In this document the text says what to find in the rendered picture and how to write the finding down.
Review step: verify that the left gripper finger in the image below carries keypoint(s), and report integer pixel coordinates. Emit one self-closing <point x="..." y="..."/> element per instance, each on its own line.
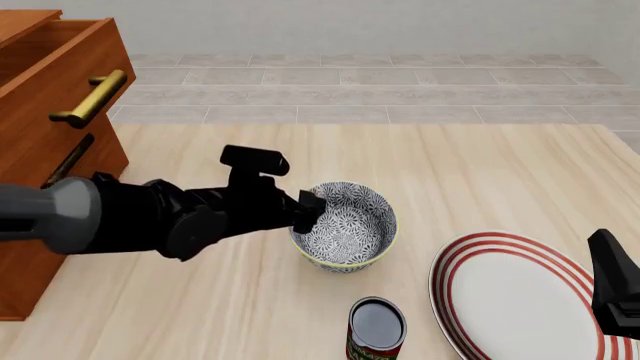
<point x="311" y="208"/>

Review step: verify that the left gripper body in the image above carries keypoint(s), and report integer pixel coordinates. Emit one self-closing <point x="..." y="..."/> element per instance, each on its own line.
<point x="265" y="210"/>

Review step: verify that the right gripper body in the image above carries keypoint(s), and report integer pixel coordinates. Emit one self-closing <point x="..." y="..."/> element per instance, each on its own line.
<point x="620" y="318"/>

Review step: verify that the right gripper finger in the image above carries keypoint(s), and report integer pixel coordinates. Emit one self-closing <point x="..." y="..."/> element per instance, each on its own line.
<point x="605" y="262"/>

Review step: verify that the black patterned bowl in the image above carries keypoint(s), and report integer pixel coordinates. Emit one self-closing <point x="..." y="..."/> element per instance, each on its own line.
<point x="355" y="228"/>

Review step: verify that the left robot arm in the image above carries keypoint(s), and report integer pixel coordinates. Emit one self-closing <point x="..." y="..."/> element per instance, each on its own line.
<point x="125" y="217"/>

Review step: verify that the wooden cabinet drawer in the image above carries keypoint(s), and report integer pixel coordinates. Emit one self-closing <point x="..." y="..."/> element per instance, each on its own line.
<point x="107" y="153"/>
<point x="75" y="52"/>

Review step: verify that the wooden cabinet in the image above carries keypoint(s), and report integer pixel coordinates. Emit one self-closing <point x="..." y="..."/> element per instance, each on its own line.
<point x="20" y="270"/>

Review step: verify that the white plate with red rings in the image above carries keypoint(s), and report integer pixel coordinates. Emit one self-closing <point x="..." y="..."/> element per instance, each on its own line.
<point x="515" y="300"/>

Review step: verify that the printed food tin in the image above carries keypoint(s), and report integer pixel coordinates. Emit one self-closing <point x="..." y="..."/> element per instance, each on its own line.
<point x="376" y="330"/>

